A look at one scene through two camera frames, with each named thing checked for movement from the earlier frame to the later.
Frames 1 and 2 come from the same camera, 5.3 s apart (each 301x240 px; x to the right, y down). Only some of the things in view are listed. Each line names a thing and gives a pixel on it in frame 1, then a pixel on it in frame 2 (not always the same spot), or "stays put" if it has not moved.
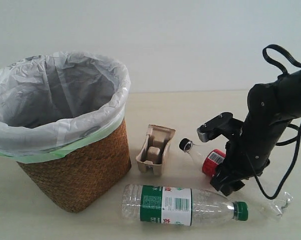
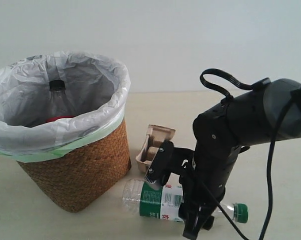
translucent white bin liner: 44,105 stays put
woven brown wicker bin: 74,181 stays put
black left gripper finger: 221,180 -> 194,216
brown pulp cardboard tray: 154,149 stays put
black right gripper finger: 232,186 -> 208,224
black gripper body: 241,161 -> 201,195
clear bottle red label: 252,191 -> 59,105
